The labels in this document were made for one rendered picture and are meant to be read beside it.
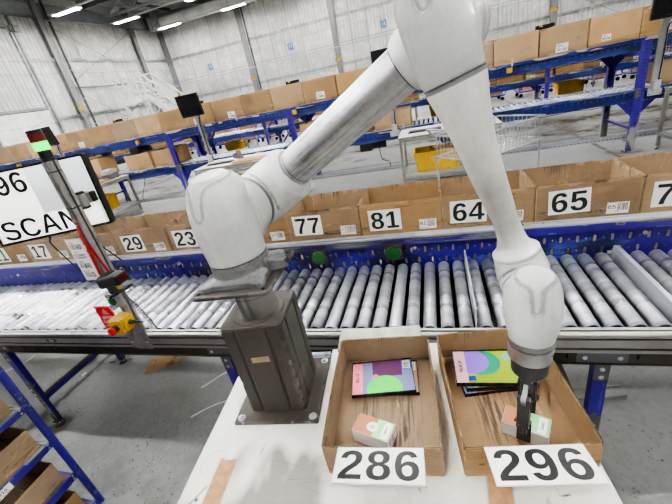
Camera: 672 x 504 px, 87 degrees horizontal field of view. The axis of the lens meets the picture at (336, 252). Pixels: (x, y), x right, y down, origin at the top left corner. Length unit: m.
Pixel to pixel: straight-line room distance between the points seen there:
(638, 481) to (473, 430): 1.07
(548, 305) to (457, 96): 0.41
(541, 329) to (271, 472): 0.74
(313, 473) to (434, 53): 0.95
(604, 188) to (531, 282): 1.14
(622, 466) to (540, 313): 1.35
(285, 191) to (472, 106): 0.52
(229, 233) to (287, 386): 0.48
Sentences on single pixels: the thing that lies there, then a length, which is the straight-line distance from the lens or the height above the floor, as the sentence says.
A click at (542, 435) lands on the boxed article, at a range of 1.03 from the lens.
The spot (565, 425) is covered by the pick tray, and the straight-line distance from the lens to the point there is 1.12.
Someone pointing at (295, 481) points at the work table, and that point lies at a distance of 1.05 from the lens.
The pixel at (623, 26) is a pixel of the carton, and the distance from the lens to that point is 6.63.
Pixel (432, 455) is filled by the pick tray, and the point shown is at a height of 0.83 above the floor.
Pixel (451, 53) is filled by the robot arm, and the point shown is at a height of 1.61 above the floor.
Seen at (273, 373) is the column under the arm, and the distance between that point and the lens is 1.08.
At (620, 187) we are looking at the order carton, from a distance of 1.88.
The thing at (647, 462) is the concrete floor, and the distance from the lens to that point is 2.10.
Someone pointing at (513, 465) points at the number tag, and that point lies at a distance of 0.90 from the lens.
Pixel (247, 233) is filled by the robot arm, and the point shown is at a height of 1.33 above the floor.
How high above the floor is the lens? 1.61
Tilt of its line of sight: 25 degrees down
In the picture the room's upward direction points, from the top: 12 degrees counter-clockwise
